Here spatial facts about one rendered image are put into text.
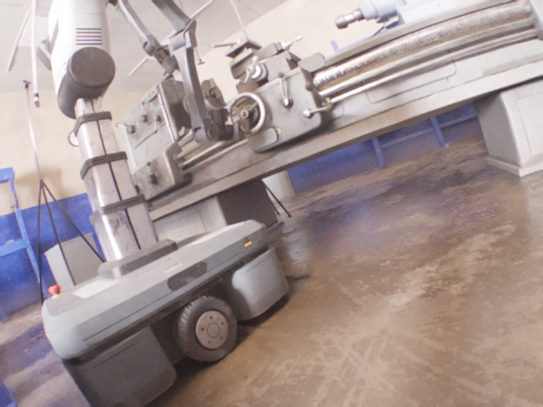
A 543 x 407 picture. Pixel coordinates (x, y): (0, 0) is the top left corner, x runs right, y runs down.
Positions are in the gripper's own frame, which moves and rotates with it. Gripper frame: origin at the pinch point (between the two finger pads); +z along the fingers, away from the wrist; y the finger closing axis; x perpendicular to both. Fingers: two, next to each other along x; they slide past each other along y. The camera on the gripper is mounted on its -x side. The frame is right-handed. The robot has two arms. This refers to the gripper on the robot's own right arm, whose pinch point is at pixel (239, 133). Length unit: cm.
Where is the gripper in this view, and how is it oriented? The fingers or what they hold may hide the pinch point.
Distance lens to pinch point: 128.0
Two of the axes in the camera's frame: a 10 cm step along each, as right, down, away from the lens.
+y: -8.9, 0.2, 4.6
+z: 4.5, -2.3, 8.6
